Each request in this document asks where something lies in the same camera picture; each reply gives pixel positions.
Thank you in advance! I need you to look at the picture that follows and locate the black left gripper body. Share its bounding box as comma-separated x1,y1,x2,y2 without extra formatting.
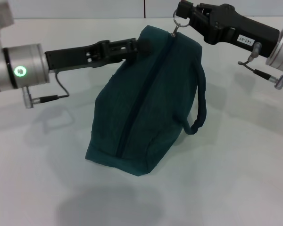
44,40,110,71

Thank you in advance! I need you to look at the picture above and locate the grey left arm cable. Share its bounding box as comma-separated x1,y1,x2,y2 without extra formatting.
39,72,70,104

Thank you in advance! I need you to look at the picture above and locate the metal zipper pull ring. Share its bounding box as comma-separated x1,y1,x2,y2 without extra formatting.
171,9,191,38

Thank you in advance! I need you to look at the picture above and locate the dark teal insulated lunch bag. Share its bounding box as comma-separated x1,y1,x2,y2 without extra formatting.
84,25,208,177

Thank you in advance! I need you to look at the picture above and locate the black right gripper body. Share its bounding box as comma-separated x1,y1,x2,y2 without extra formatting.
191,2,281,58

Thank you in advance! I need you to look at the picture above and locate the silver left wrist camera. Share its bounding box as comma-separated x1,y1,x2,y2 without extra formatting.
0,0,15,45

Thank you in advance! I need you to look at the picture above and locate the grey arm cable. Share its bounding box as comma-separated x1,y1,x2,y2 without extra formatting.
237,42,280,83
39,72,70,104

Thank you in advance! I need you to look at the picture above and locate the grey right arm cable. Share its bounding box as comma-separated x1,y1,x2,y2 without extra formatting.
237,42,280,83

